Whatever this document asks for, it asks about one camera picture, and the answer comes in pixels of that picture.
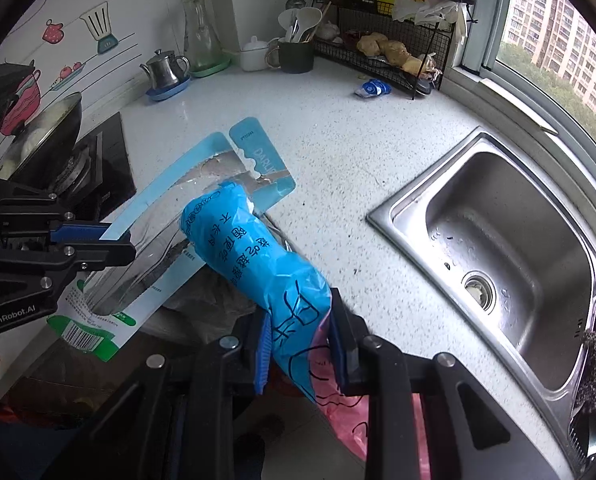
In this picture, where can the white plastic bag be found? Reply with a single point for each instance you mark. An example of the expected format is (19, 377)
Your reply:
(435, 10)

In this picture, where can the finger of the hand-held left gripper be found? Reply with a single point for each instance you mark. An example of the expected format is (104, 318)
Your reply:
(102, 255)
(75, 234)

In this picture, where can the white rice paddle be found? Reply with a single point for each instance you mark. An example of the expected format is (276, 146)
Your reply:
(289, 22)

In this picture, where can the blue plastic bag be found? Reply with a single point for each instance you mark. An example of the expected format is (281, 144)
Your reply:
(258, 260)

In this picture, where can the steel wool scrubber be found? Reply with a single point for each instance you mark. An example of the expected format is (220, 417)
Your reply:
(590, 370)

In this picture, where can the blue white wrapper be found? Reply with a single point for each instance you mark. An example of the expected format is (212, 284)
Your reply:
(373, 89)

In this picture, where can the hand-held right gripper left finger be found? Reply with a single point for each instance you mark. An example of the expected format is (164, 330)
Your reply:
(264, 355)

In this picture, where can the stainless steel sink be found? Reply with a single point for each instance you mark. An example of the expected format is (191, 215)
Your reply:
(503, 260)

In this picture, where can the kitchen wall stickers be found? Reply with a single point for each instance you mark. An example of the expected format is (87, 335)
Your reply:
(97, 25)

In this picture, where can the black gas stove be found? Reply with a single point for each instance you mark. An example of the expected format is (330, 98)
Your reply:
(102, 170)

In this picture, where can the grey framed window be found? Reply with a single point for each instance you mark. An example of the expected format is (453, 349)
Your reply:
(483, 35)

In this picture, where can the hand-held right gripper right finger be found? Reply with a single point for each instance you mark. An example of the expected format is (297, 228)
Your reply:
(339, 355)

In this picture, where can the dark red food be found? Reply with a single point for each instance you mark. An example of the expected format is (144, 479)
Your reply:
(352, 38)

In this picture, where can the small metal ladle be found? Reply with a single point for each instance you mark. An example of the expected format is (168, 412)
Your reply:
(294, 3)

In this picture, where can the glass carafe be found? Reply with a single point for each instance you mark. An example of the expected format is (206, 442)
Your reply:
(200, 32)

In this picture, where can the black drain tray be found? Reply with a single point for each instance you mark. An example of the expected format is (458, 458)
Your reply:
(588, 435)

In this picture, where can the white lidded condiment pot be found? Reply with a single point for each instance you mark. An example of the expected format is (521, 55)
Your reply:
(255, 56)

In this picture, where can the green plate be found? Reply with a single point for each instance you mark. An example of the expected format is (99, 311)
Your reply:
(215, 68)

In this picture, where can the pink plastic bag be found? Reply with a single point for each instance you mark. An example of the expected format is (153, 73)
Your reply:
(345, 410)

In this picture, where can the steel wok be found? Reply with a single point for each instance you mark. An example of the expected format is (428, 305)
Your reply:
(42, 135)

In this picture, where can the black utensil mug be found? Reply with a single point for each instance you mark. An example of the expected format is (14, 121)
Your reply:
(295, 56)

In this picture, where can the steel teapot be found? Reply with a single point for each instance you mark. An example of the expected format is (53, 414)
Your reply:
(165, 68)

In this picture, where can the ginger root piece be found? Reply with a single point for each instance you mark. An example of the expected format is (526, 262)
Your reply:
(393, 51)
(413, 65)
(370, 43)

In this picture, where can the blue saucer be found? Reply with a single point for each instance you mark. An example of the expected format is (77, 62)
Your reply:
(165, 92)

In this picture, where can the garlic bulb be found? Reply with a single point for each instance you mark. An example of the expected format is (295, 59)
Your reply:
(330, 31)

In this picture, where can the clear blue toothbrush package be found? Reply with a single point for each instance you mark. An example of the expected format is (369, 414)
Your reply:
(258, 145)

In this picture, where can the translucent grey bin bag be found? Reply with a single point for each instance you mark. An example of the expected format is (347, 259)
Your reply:
(212, 310)

